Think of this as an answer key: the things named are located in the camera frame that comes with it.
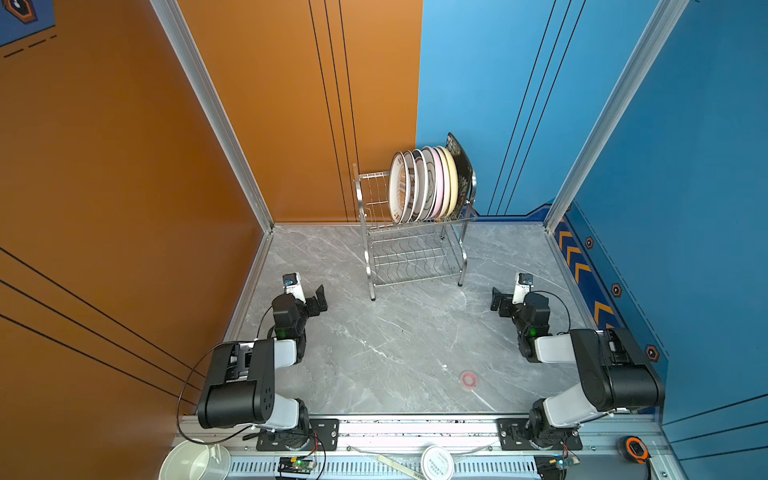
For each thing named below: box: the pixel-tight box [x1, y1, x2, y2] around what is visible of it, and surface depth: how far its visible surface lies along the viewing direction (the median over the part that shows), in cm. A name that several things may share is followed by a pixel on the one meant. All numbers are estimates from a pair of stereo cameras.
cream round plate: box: [433, 147, 450, 220], surface depth 75 cm
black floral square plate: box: [445, 132, 472, 221], surface depth 77 cm
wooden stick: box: [378, 454, 426, 480], surface depth 71 cm
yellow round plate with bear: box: [437, 146, 459, 219], surface depth 76 cm
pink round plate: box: [431, 147, 445, 220], surface depth 75 cm
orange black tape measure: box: [616, 435, 652, 464], surface depth 71 cm
